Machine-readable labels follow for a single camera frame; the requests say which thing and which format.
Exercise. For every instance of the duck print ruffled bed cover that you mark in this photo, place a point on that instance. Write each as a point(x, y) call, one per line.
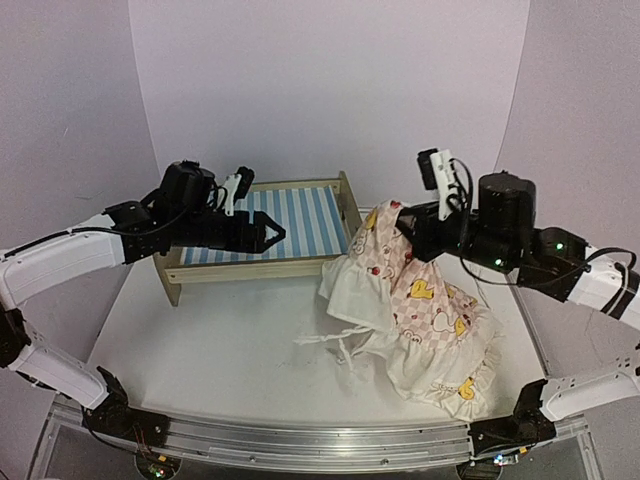
point(439, 345)

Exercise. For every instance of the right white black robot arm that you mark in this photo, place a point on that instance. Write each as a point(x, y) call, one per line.
point(500, 234)

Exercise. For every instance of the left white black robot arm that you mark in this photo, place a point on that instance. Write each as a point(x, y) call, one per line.
point(121, 235)

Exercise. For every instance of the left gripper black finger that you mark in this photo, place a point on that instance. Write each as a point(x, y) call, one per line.
point(261, 244)
point(262, 224)

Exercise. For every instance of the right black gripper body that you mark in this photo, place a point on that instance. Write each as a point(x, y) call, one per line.
point(429, 249)

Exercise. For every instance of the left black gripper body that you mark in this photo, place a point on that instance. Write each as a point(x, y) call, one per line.
point(227, 240)

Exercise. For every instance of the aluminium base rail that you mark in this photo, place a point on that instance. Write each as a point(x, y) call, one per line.
point(148, 445)

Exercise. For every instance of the blue white striped mattress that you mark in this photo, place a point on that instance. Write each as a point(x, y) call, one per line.
point(310, 217)

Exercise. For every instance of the wooden pet bed frame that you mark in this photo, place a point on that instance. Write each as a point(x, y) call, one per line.
point(174, 276)

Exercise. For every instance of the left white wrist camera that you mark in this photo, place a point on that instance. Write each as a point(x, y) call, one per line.
point(235, 187)

